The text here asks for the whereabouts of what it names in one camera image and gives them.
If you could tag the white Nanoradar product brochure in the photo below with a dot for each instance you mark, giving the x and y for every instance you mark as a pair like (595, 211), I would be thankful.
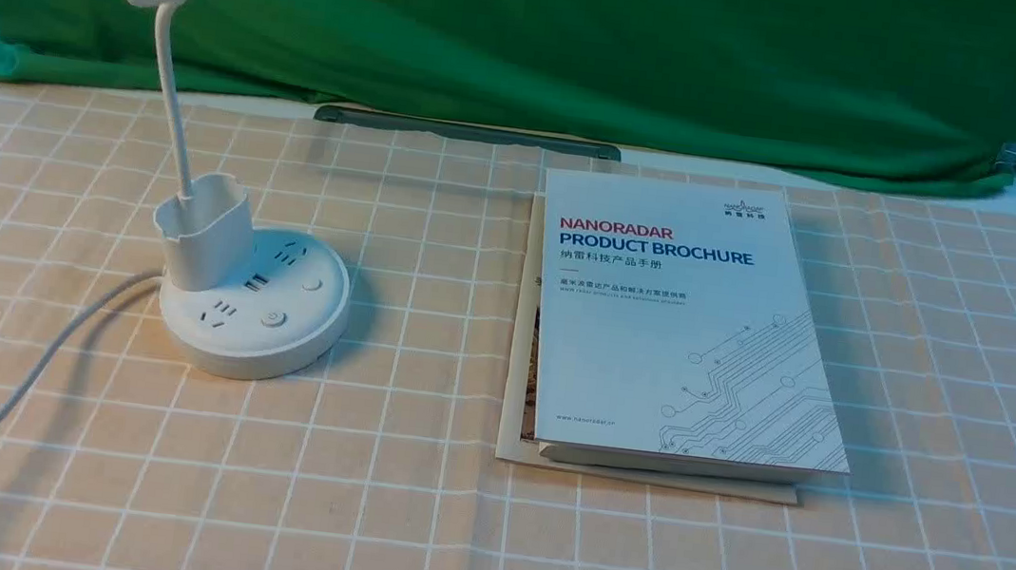
(675, 333)

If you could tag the beige checked tablecloth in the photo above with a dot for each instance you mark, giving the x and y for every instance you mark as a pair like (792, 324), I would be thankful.
(380, 457)

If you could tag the beige booklet under brochure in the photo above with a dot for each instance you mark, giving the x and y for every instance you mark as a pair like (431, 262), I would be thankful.
(521, 366)

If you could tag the white desk lamp with sockets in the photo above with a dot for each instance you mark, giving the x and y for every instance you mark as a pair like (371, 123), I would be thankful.
(240, 302)

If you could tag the green backdrop cloth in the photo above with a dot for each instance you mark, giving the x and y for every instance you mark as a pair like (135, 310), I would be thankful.
(898, 96)

